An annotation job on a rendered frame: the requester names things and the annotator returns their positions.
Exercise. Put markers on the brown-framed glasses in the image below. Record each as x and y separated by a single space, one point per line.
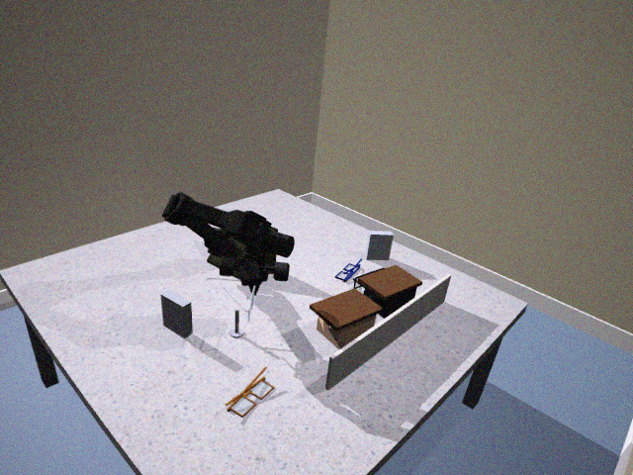
242 404

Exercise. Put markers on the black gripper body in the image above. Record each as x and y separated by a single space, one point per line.
280 271

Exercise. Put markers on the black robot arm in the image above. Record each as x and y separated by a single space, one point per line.
242 226

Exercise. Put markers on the white rectangular block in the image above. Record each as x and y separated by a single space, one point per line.
176 313
379 245

